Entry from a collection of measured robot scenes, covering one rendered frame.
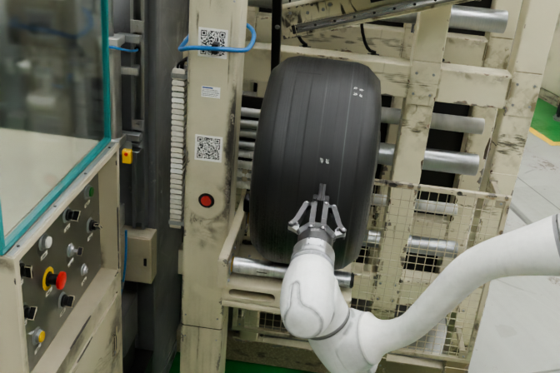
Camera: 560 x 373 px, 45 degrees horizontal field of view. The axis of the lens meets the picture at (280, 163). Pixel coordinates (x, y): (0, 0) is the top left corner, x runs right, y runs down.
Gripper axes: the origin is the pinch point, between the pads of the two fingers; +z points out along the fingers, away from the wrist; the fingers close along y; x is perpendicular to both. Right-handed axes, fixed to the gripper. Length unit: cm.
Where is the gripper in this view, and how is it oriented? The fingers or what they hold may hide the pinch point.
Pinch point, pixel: (321, 196)
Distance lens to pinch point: 157.0
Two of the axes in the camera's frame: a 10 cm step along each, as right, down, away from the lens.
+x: -0.7, 8.4, 5.3
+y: -9.9, -1.2, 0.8
